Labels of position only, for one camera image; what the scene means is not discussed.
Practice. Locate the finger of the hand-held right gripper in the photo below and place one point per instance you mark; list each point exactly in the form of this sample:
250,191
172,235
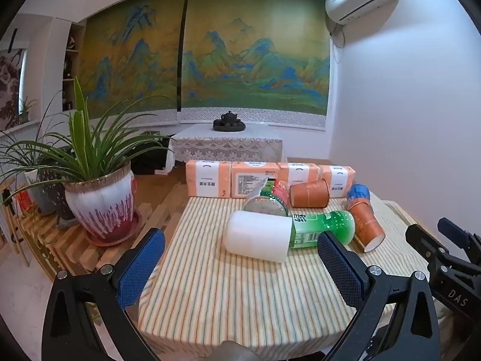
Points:
453,230
422,240

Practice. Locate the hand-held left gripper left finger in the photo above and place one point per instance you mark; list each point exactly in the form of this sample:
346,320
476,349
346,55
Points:
138,269

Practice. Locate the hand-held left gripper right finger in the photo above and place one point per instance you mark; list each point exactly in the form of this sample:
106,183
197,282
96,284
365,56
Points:
342,270

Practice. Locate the white cup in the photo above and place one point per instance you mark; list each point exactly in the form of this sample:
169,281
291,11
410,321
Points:
257,235

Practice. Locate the orange paper cup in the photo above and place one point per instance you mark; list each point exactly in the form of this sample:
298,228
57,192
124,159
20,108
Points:
310,194
364,223

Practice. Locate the pink plant saucer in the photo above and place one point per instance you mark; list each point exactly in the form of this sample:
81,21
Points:
129,231

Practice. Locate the green plastic bottle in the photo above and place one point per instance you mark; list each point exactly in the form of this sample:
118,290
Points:
323,227

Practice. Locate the wooden slatted bench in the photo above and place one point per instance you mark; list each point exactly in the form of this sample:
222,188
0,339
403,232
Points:
71,244

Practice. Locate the spider plant in glazed pot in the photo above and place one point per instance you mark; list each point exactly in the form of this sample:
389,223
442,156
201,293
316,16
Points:
99,199

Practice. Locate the orange tissue pack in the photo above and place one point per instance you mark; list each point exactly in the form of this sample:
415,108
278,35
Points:
251,178
340,180
206,178
298,173

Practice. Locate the dark plant pot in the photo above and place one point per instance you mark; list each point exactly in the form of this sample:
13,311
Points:
64,210

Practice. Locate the striped tablecloth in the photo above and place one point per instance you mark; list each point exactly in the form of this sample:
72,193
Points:
233,293

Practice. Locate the black bag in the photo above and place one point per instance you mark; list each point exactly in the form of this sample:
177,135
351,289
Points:
150,158

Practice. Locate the spider plant in grey pot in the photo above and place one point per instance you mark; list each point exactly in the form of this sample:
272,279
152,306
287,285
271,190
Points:
37,188

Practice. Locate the red bag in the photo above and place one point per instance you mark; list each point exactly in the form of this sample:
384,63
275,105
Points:
24,201

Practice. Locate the low table with lace cloth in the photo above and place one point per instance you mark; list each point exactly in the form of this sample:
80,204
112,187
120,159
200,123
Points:
225,148

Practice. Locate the black tea tray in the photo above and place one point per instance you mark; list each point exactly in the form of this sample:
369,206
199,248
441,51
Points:
229,127

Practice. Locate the black teapot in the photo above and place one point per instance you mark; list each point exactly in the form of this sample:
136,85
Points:
228,117

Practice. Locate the small potted plant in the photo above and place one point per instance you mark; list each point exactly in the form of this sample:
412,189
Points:
25,111

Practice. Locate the landscape wall painting panel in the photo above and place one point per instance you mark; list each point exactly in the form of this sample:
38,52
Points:
127,60
255,56

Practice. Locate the wooden wall shelf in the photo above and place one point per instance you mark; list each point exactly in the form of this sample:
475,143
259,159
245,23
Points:
71,67

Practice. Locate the hanging ink wall scroll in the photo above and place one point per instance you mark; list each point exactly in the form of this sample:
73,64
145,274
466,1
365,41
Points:
9,90

